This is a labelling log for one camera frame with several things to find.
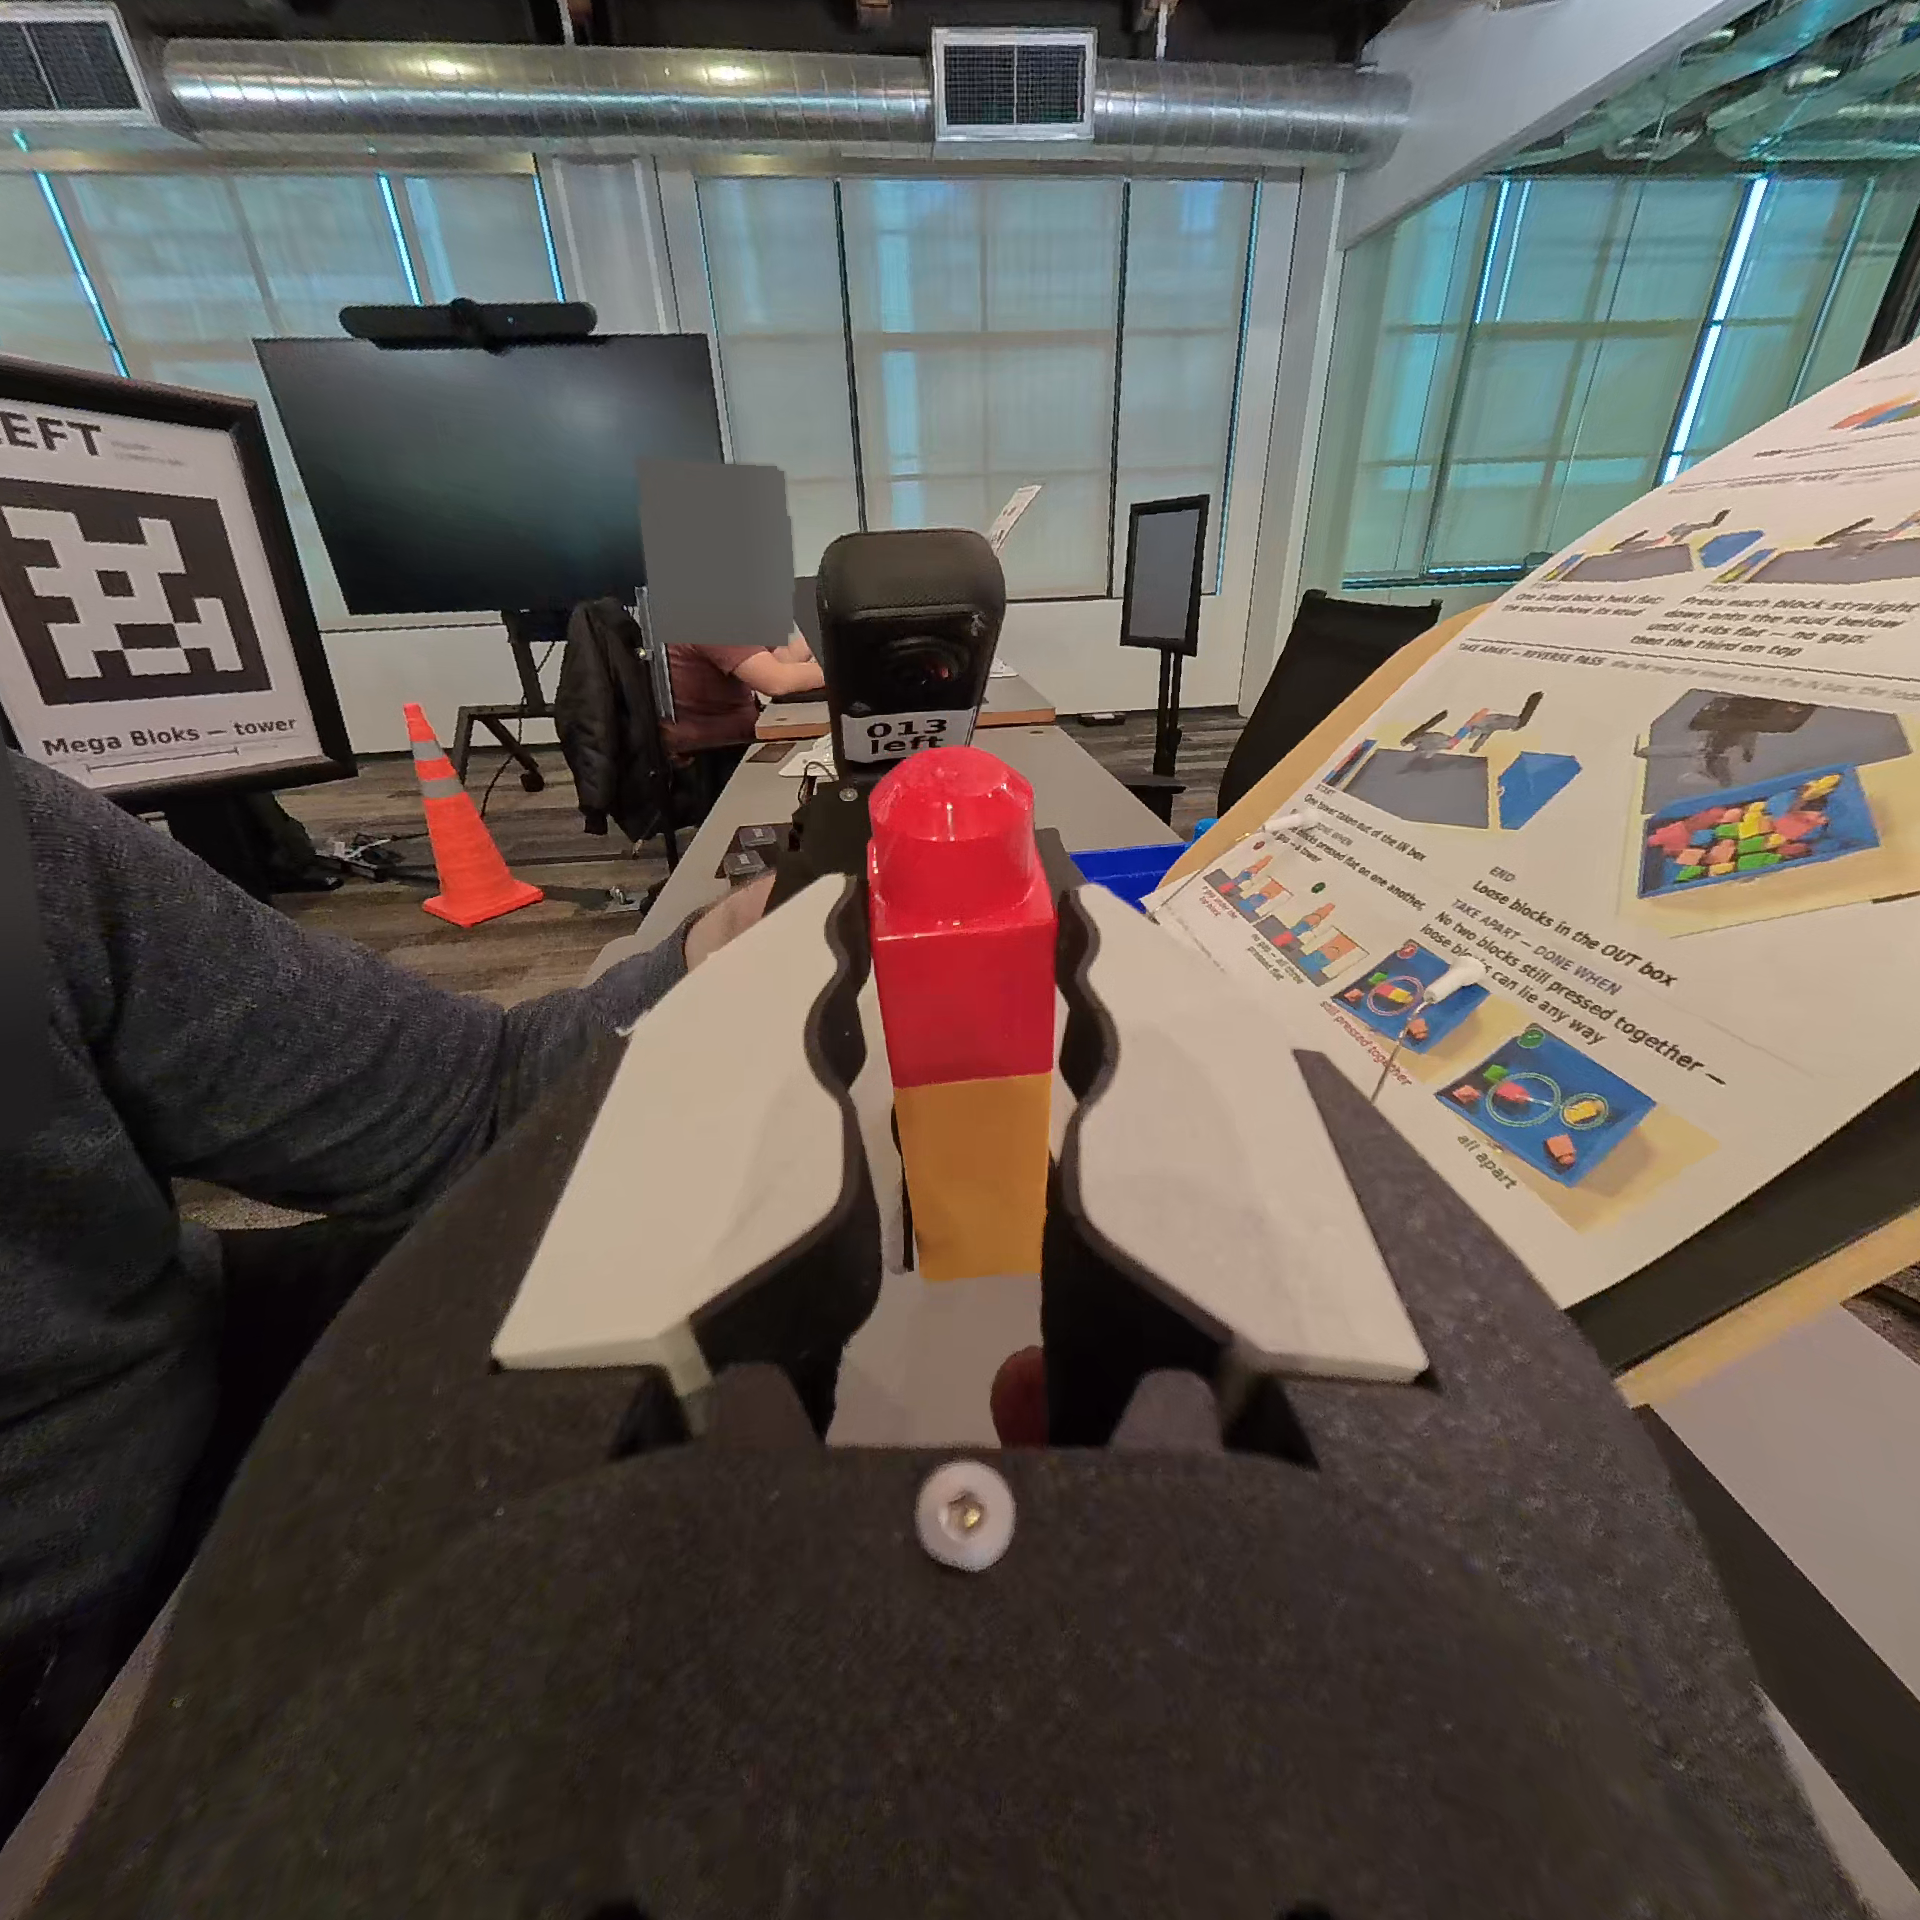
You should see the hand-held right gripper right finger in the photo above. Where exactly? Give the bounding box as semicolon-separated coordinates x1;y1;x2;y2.
1040;882;1431;1451

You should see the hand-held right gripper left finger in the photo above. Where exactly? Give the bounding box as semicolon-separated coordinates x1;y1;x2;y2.
491;874;884;1446

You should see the yellow toy block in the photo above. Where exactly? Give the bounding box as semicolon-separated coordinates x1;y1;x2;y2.
892;1071;1057;1279

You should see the blue plastic bin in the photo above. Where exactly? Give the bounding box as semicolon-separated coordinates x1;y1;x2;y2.
1070;844;1192;922

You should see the red toy block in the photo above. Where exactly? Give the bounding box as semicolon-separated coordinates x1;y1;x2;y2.
867;749;1058;1087

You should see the person's left forearm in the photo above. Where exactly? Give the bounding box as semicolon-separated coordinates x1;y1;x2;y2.
0;749;706;1215

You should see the grey desk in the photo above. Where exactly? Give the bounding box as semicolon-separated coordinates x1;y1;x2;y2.
0;719;1920;1920

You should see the person's left hand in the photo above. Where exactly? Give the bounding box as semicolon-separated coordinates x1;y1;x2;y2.
682;874;783;968

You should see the black display on stand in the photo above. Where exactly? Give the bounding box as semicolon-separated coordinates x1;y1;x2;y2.
1120;495;1211;818

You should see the black jacket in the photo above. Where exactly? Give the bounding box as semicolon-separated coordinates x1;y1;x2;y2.
555;597;678;842

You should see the orange traffic cone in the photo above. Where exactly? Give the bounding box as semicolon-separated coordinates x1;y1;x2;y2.
401;702;545;928

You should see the black chair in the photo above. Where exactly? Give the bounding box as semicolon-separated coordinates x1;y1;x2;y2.
1216;590;1446;818

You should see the large black display screen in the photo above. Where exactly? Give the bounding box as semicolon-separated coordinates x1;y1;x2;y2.
252;333;730;798

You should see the printed instruction sheet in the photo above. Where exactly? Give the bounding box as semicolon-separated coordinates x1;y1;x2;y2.
1148;342;1920;1310

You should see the black video bar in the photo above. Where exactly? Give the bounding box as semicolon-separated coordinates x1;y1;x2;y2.
338;298;600;350

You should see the white air vent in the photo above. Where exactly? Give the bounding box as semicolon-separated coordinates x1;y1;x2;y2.
0;0;154;126
932;27;1097;144

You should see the instruction sheet on stand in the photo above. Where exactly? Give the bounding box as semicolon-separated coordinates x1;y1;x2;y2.
1154;336;1920;1412

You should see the instruction sheet on board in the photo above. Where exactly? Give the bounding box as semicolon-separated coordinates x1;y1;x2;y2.
1568;1102;1920;1373

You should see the person's torso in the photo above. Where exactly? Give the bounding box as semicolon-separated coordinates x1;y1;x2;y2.
0;1183;377;1802

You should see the framed poster on easel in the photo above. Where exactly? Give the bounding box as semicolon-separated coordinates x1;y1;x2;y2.
0;354;360;903

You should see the silver ceiling duct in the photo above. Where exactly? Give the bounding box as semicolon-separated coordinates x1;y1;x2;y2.
158;36;1414;170

